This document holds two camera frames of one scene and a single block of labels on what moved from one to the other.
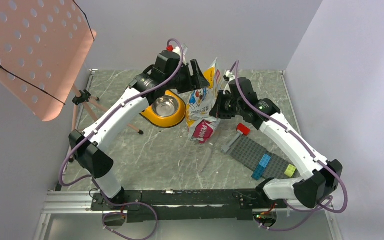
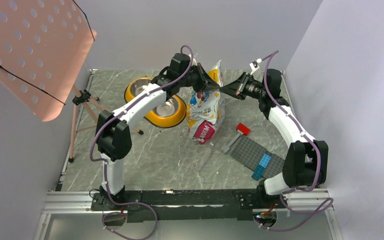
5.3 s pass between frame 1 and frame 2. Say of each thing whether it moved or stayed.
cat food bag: stayed
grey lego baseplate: stayed
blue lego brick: stayed
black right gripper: moved
